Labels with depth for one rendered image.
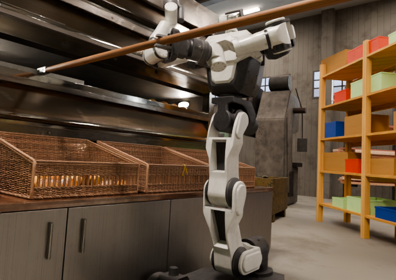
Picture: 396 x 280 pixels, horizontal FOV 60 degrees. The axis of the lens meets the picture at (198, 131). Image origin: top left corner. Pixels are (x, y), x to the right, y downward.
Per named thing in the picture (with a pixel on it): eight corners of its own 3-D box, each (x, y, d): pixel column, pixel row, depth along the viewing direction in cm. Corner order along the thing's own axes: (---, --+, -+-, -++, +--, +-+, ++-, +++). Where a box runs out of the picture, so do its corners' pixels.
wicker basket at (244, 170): (159, 183, 252) (161, 145, 255) (206, 182, 296) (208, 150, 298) (213, 190, 222) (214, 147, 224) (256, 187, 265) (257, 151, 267)
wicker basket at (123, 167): (-23, 188, 159) (-17, 129, 161) (83, 185, 204) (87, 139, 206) (29, 200, 130) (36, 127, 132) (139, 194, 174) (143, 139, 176)
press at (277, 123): (286, 208, 598) (290, 66, 620) (232, 201, 677) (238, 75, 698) (317, 204, 694) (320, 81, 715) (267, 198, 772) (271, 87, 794)
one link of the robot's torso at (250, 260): (229, 262, 189) (230, 237, 191) (261, 270, 177) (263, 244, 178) (207, 270, 173) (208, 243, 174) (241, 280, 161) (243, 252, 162)
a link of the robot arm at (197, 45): (177, 23, 127) (205, 31, 132) (168, 31, 135) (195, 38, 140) (174, 56, 126) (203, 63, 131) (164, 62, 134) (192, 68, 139)
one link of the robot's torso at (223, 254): (223, 262, 185) (215, 175, 180) (256, 271, 172) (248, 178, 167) (205, 275, 172) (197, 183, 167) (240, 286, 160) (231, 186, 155)
